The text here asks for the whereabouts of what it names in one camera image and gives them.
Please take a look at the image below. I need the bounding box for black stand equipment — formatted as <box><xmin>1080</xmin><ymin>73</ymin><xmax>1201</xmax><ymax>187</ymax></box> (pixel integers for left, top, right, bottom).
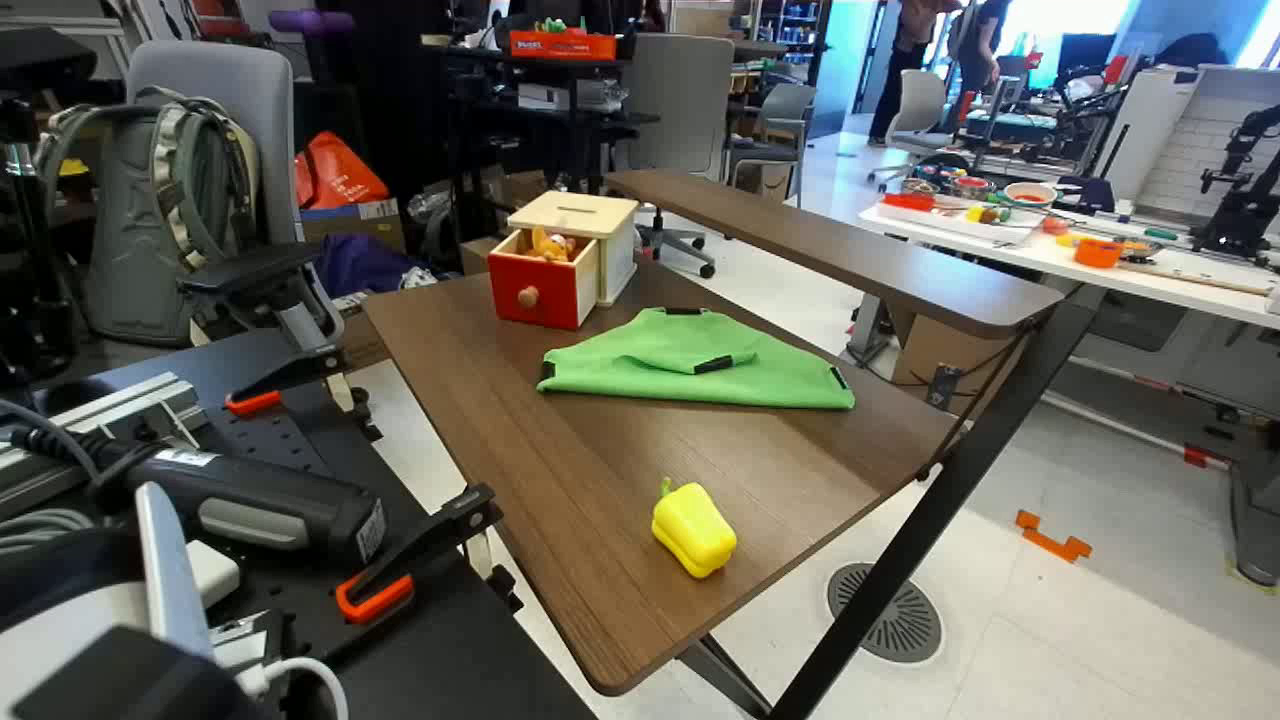
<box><xmin>1187</xmin><ymin>99</ymin><xmax>1280</xmax><ymax>261</ymax></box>

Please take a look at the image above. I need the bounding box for black table frame leg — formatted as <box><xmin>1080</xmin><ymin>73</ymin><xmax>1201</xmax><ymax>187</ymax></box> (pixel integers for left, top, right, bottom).
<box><xmin>680</xmin><ymin>279</ymin><xmax>1113</xmax><ymax>720</ymax></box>

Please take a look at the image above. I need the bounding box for white work table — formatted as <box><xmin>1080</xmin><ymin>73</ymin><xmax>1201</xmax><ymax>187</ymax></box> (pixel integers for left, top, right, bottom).
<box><xmin>857</xmin><ymin>196</ymin><xmax>1280</xmax><ymax>594</ymax></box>

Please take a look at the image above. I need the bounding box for cardboard box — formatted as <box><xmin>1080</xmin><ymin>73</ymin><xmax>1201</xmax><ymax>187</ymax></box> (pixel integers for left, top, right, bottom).
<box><xmin>887</xmin><ymin>309</ymin><xmax>1030</xmax><ymax>410</ymax></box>

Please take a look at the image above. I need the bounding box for grey office chair with armrest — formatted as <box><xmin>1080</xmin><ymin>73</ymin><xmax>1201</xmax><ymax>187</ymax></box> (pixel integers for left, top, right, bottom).
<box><xmin>124</xmin><ymin>36</ymin><xmax>349</xmax><ymax>351</ymax></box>

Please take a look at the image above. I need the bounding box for small black orange clamp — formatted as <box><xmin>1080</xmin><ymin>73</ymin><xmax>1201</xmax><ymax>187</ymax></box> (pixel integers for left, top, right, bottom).
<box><xmin>219</xmin><ymin>348</ymin><xmax>351</xmax><ymax>426</ymax></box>

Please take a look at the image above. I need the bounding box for grey swivel office chair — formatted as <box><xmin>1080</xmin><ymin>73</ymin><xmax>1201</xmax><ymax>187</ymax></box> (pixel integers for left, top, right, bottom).
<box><xmin>619</xmin><ymin>27</ymin><xmax>740</xmax><ymax>279</ymax></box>

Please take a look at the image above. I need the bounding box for round metal floor drain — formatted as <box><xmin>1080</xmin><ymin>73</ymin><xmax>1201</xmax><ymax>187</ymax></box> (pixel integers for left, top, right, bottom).
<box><xmin>825</xmin><ymin>561</ymin><xmax>948</xmax><ymax>669</ymax></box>

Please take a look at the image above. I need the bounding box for purple cloth bag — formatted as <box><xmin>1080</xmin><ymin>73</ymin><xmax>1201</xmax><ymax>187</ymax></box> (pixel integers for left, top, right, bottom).
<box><xmin>309</xmin><ymin>231</ymin><xmax>410</xmax><ymax>300</ymax></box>

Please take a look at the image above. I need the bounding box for orange floor marker bracket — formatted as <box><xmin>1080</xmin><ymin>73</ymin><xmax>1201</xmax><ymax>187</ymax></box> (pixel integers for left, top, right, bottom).
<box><xmin>1013</xmin><ymin>509</ymin><xmax>1096</xmax><ymax>567</ymax></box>

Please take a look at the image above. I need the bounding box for white leaning board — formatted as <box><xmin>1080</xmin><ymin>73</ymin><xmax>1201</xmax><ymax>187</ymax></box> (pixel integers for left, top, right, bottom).
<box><xmin>1126</xmin><ymin>63</ymin><xmax>1280</xmax><ymax>230</ymax></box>

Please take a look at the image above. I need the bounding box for yellow toy bell pepper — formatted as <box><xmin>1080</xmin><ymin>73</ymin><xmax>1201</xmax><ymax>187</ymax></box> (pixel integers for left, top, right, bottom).
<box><xmin>647</xmin><ymin>478</ymin><xmax>740</xmax><ymax>585</ymax></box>

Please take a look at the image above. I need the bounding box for white cable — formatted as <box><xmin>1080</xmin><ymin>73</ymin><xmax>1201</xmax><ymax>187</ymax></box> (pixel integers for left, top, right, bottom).
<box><xmin>234</xmin><ymin>654</ymin><xmax>356</xmax><ymax>720</ymax></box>

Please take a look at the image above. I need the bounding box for large black orange clamp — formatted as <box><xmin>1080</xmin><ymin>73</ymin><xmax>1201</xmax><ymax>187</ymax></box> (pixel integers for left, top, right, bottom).
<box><xmin>331</xmin><ymin>485</ymin><xmax>505</xmax><ymax>630</ymax></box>

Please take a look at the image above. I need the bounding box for aluminium extrusion rail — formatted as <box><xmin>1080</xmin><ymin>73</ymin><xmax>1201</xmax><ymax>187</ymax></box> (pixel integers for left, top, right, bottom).
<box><xmin>0</xmin><ymin>367</ymin><xmax>207</xmax><ymax>522</ymax></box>

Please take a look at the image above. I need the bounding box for red and white wooden box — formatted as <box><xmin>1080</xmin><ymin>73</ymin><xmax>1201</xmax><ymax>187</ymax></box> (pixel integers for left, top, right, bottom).
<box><xmin>482</xmin><ymin>187</ymin><xmax>643</xmax><ymax>332</ymax></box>

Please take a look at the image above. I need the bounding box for grey backpack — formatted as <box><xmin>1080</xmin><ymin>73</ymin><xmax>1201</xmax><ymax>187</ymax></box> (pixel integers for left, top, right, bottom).
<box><xmin>49</xmin><ymin>87</ymin><xmax>264</xmax><ymax>348</ymax></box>

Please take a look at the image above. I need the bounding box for orange storage bin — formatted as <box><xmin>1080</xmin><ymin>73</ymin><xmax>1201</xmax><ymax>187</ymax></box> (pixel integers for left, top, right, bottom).
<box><xmin>498</xmin><ymin>25</ymin><xmax>623</xmax><ymax>67</ymax></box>

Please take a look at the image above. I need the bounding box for orange cup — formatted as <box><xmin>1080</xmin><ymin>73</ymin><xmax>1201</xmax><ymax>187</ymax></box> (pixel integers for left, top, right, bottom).
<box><xmin>1071</xmin><ymin>231</ymin><xmax>1122</xmax><ymax>271</ymax></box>

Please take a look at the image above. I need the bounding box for green folded cloth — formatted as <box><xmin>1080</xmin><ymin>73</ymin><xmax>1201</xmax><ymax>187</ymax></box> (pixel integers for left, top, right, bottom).
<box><xmin>535</xmin><ymin>305</ymin><xmax>860</xmax><ymax>418</ymax></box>

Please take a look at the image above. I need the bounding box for black handheld power tool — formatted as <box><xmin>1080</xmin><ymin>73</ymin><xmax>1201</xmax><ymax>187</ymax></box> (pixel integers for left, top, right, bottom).
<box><xmin>126</xmin><ymin>444</ymin><xmax>392</xmax><ymax>563</ymax></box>

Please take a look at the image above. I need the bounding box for orange bag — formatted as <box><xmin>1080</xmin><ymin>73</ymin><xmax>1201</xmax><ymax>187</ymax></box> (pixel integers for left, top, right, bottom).
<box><xmin>293</xmin><ymin>127</ymin><xmax>394</xmax><ymax>218</ymax></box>

